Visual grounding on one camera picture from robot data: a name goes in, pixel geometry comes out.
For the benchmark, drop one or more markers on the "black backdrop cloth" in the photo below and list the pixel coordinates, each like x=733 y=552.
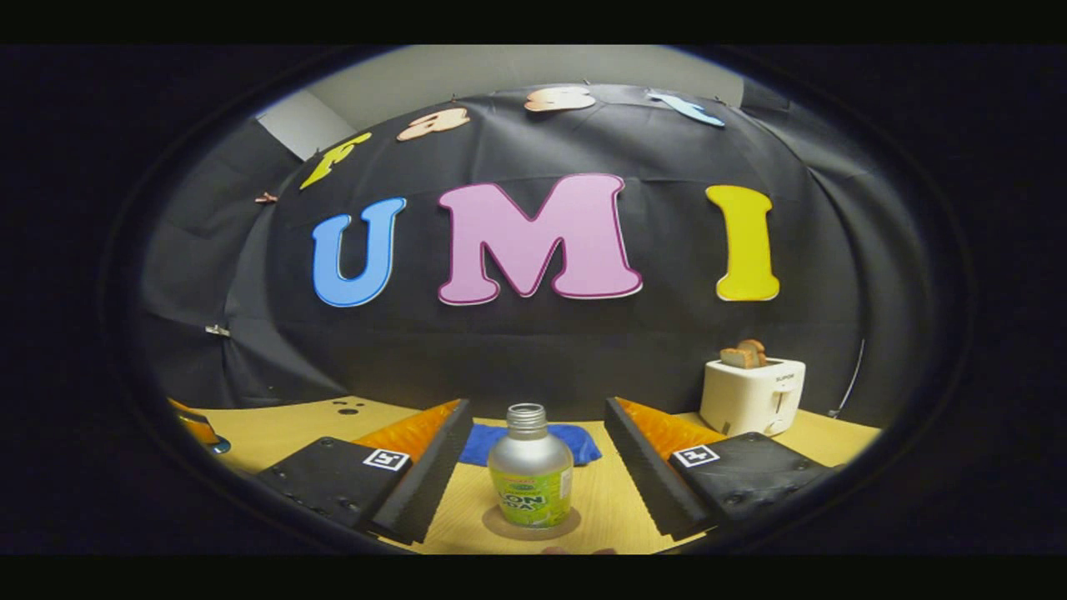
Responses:
x=542 y=350

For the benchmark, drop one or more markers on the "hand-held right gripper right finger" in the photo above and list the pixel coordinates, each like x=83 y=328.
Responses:
x=646 y=475

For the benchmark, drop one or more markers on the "blue towel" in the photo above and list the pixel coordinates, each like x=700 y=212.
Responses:
x=583 y=442

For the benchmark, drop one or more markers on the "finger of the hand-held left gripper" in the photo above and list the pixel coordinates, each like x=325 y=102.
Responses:
x=193 y=425

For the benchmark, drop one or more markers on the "metal cloth clip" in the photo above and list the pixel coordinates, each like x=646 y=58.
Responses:
x=217 y=331

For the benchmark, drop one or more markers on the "pink cloth clip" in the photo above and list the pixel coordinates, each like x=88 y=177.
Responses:
x=266 y=198

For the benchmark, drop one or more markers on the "white toaster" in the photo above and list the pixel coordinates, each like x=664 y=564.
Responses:
x=750 y=400

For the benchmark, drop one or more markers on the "round brown coaster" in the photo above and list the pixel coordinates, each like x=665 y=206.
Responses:
x=533 y=535

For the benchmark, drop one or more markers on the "silver water bottle green label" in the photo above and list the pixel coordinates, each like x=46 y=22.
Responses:
x=530 y=458

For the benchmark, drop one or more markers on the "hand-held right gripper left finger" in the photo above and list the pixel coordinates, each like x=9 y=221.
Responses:
x=433 y=467

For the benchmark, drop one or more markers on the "toast bread slice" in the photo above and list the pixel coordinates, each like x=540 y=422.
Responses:
x=757 y=350
x=735 y=359

